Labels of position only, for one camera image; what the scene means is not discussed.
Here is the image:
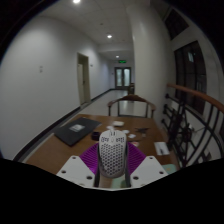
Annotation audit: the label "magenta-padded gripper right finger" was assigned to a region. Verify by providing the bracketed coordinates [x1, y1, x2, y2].
[124, 142, 169, 188]

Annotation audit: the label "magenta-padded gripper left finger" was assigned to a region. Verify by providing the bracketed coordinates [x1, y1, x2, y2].
[56, 142, 101, 188]

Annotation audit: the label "white perforated computer mouse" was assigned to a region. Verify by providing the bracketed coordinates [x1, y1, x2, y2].
[97, 129, 129, 179]

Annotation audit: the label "white booklet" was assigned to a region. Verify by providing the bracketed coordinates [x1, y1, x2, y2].
[153, 141, 171, 157]

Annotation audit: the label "small black box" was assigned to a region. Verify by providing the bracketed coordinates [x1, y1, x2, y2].
[91, 131, 102, 142]

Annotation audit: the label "black closed laptop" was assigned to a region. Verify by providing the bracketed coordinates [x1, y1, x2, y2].
[53, 116, 103, 147]

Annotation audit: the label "wooden armchair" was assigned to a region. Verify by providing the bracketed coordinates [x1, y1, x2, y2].
[106, 94, 157, 119]

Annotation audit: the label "white side door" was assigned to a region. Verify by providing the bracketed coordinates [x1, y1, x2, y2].
[76, 52, 92, 106]

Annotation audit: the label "black railing with wooden handrail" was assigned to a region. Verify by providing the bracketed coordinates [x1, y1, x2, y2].
[162, 82, 224, 168]

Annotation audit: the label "glass double door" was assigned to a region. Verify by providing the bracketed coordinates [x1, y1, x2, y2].
[114, 66, 132, 90]

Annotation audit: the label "dark framed window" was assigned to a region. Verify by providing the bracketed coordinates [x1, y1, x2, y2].
[173, 40, 208, 116]

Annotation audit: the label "ceiling lights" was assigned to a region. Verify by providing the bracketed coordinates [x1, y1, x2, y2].
[72, 0, 120, 59]

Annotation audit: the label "black cable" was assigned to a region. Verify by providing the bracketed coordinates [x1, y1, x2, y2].
[134, 126, 150, 134]

